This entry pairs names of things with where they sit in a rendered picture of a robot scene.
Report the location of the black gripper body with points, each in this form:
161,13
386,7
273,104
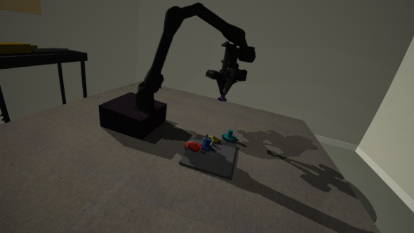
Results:
221,75

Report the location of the blue gear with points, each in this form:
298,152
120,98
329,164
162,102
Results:
206,146

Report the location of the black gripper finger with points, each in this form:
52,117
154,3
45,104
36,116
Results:
221,85
228,84

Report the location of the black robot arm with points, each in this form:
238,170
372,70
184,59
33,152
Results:
173,20

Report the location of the red gear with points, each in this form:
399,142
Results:
194,148

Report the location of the purple gear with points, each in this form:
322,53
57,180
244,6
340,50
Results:
222,97

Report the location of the teal gear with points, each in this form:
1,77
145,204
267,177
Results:
229,137

